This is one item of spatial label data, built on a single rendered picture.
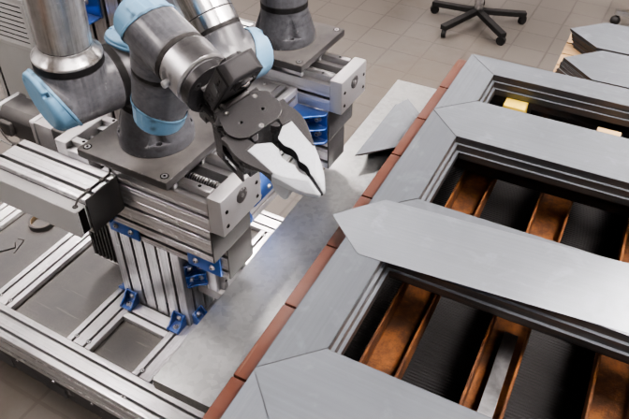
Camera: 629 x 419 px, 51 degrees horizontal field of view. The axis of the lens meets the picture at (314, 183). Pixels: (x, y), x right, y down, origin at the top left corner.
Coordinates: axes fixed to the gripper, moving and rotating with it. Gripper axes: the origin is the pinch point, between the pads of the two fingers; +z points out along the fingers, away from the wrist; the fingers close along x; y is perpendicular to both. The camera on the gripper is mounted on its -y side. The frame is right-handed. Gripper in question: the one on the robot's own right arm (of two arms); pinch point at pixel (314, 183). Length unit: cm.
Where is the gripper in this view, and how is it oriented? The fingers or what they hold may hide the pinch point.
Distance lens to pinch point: 71.0
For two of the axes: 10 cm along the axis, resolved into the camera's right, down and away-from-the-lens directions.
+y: -0.4, 5.1, 8.6
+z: 6.5, 6.6, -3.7
